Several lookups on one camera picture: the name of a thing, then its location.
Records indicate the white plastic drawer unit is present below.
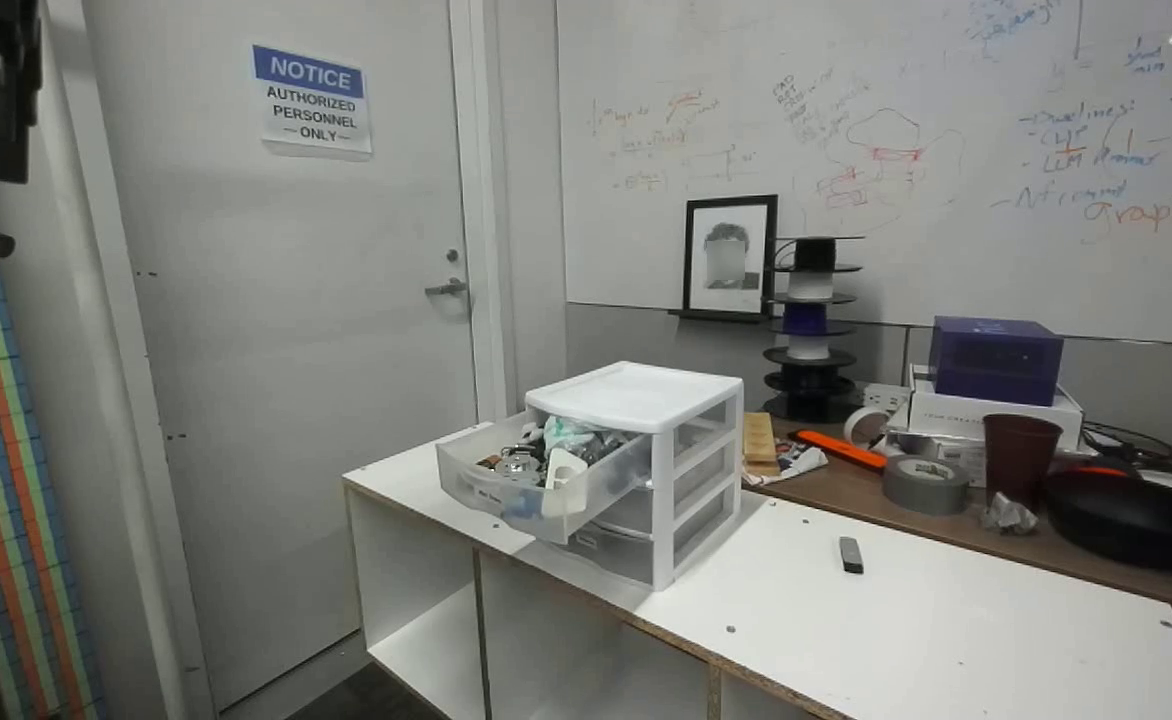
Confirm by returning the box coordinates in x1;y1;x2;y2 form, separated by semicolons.
528;359;744;588

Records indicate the framed portrait picture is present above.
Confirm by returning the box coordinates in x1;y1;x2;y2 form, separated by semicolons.
681;195;775;320

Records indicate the white shelf cabinet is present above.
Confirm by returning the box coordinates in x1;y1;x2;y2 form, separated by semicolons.
346;447;1172;720

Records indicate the clear top drawer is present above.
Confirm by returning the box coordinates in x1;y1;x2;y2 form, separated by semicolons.
438;414;648;544

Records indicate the black pan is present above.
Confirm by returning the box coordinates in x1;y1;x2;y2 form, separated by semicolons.
1044;460;1172;568

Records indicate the white box under purple box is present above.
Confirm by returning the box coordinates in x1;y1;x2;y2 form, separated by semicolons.
910;382;1086;451

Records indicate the stack of filament spools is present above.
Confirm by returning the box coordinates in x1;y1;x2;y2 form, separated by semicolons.
766;236;856;423

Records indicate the dark red cup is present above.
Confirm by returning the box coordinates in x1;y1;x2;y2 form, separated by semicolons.
986;418;1060;510

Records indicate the white tape roll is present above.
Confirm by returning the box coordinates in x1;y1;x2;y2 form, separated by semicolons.
845;407;892;447

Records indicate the small black marker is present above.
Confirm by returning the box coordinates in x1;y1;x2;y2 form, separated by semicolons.
841;536;864;578

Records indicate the blue notice sign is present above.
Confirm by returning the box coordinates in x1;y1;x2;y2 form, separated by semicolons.
247;44;372;154

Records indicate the orange tool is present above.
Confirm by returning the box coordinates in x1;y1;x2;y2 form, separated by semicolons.
791;429;889;473

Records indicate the grey duct tape roll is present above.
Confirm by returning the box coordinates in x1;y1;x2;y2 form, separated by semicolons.
883;455;968;515

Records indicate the door handle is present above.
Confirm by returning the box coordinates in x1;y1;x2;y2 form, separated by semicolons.
423;248;472;303

